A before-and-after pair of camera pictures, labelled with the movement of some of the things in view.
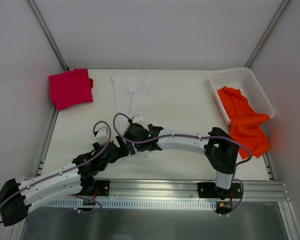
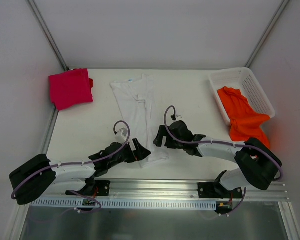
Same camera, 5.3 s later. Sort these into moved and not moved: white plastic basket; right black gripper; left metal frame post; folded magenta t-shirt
Moved: right black gripper
Not moved: white plastic basket; folded magenta t-shirt; left metal frame post
